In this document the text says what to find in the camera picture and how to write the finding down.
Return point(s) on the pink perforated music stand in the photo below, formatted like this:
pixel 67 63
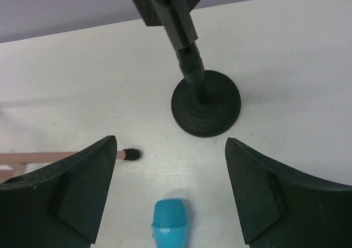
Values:
pixel 17 163

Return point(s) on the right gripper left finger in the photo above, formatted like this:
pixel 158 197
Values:
pixel 61 204

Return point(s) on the black microphone stand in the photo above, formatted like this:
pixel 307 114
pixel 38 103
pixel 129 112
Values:
pixel 205 103

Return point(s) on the blue toy microphone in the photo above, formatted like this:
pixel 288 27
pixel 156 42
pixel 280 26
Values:
pixel 170 224

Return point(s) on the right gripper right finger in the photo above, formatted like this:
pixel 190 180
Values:
pixel 280 206

